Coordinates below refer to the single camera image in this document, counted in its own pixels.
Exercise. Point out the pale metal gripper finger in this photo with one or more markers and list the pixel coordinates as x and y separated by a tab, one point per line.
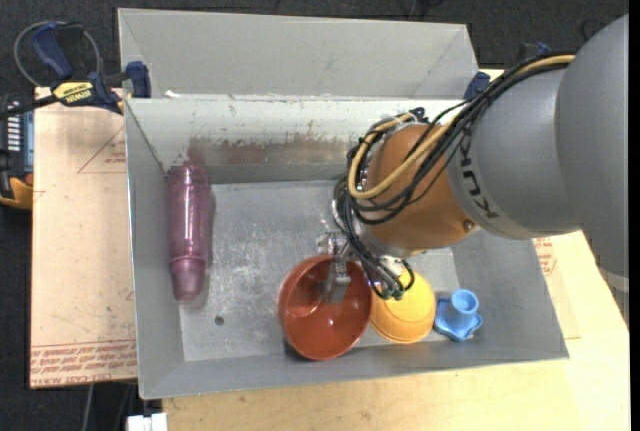
324	290
340	288

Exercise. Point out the red-brown plastic bowl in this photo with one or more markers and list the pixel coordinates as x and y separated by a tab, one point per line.
320	324

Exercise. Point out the orange-yellow plastic bowl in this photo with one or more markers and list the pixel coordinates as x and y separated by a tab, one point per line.
406	314

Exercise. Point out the grey metal bin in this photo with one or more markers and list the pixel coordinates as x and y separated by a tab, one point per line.
260	239

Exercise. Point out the small blue toy cup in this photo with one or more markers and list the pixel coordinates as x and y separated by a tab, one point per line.
460	316

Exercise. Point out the purple clear plastic cup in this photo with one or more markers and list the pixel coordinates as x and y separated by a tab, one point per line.
189	229

